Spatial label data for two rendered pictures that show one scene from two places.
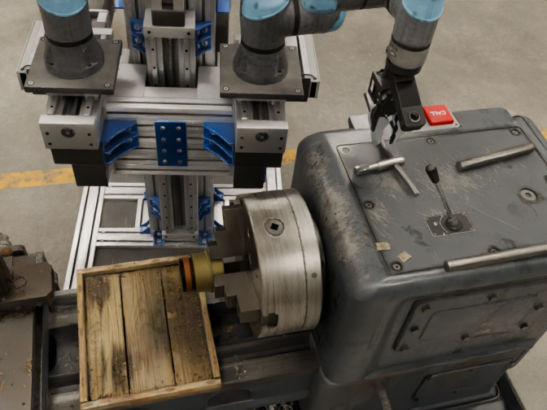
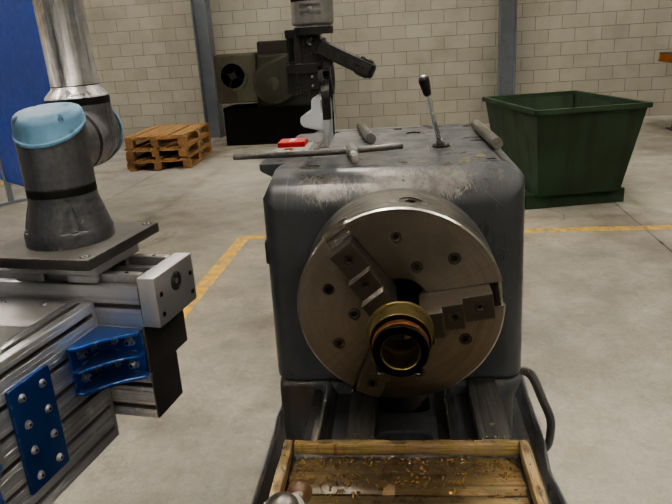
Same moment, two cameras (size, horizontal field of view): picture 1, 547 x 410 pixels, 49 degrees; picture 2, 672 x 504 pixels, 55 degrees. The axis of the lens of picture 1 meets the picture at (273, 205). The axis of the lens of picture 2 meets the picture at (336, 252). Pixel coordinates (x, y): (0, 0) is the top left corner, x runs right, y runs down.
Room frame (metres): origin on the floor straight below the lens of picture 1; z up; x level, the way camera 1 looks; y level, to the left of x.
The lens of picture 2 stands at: (0.46, 0.89, 1.47)
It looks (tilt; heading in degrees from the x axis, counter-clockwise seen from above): 18 degrees down; 295
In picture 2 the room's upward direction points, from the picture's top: 4 degrees counter-clockwise
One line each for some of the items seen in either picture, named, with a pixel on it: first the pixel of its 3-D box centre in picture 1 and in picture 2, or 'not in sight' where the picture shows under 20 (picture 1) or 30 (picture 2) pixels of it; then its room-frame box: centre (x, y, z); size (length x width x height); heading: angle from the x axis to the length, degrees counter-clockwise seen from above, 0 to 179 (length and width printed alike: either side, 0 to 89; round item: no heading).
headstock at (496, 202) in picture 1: (429, 237); (390, 233); (0.92, -0.38, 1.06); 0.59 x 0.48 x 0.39; 109
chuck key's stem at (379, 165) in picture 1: (378, 165); (352, 153); (0.92, -0.21, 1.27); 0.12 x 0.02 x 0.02; 117
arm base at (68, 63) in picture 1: (72, 45); not in sight; (1.28, 0.57, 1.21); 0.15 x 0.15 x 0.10
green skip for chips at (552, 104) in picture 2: not in sight; (556, 147); (1.03, -5.10, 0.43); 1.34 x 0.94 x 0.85; 119
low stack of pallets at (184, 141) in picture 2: not in sight; (170, 145); (6.15, -6.18, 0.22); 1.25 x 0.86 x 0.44; 110
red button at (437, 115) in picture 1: (437, 115); (293, 144); (1.13, -0.36, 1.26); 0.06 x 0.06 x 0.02; 19
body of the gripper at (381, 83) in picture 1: (396, 81); (311, 62); (1.00, -0.21, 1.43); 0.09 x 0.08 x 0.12; 19
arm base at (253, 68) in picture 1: (261, 52); (66, 211); (1.35, 0.08, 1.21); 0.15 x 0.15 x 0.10
